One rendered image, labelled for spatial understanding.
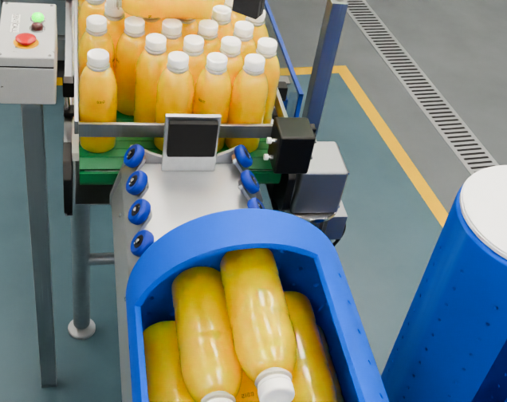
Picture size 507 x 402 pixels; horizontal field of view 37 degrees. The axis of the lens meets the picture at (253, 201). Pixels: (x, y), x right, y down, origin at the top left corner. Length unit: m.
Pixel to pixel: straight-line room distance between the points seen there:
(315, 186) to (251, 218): 0.73
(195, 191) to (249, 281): 0.53
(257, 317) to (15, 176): 2.08
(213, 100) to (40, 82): 0.32
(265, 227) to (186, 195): 0.51
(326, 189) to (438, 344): 0.41
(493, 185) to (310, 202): 0.43
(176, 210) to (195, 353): 0.52
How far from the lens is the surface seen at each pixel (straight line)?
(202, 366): 0.87
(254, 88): 1.45
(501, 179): 1.43
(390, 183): 3.05
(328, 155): 1.65
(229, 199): 1.39
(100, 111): 1.45
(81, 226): 2.01
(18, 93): 1.45
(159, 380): 0.92
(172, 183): 1.41
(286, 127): 1.46
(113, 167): 1.49
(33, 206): 1.73
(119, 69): 1.56
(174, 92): 1.43
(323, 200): 1.66
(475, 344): 1.42
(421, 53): 4.01
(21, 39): 1.44
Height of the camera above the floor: 1.84
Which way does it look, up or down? 41 degrees down
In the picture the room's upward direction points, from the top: 11 degrees clockwise
